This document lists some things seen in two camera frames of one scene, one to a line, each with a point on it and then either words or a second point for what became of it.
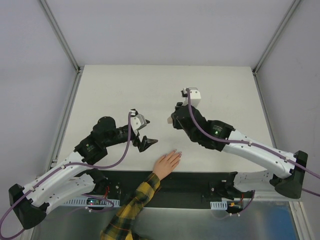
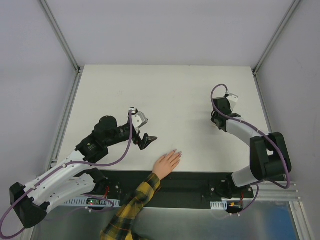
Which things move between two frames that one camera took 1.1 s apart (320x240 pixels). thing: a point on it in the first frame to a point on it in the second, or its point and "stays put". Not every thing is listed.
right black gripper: [179, 116] to [216, 121]
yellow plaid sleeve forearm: [120, 226] stays put
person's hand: [166, 164] stays put
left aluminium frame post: [52, 20] stays put
